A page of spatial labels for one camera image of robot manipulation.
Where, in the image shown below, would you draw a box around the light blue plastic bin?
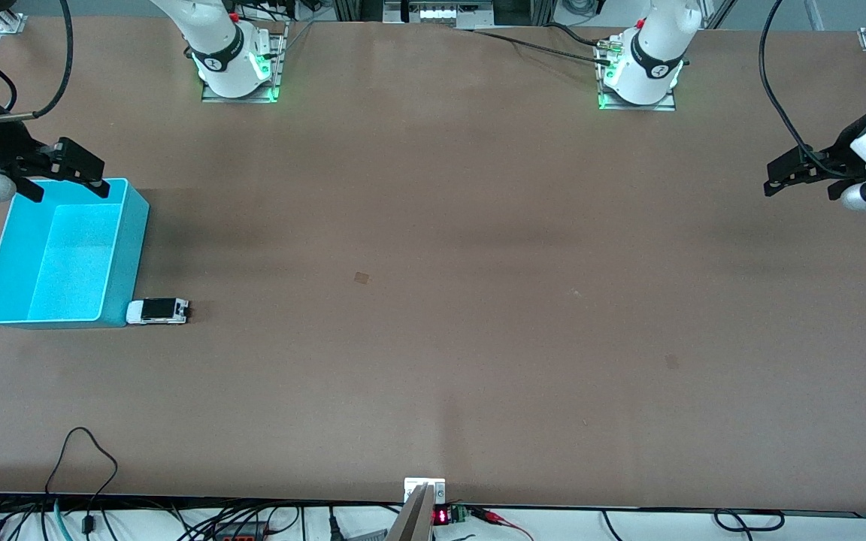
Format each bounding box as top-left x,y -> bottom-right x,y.
0,178 -> 150,329

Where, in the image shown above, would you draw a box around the grey control equipment box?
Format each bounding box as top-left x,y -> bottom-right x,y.
383,0 -> 495,28

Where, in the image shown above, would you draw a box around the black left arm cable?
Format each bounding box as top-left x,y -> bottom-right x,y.
759,0 -> 866,180

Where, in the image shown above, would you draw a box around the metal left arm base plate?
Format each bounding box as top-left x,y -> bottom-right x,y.
595,38 -> 679,112

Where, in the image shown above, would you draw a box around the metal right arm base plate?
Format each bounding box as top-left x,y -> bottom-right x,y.
201,21 -> 288,104

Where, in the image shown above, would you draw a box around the black cable across table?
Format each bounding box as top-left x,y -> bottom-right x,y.
471,23 -> 616,59

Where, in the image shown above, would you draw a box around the black looped cable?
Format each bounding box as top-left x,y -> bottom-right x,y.
44,427 -> 119,536

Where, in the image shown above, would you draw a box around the black coiled floor cable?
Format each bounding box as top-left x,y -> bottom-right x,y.
713,509 -> 786,533

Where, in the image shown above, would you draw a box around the red clip lead wires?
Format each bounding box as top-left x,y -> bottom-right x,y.
469,507 -> 536,541

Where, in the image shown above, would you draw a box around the white metal table bracket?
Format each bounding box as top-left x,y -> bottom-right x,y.
404,478 -> 447,506

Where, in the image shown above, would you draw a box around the aluminium camera stand bar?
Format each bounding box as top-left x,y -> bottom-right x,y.
386,483 -> 435,541

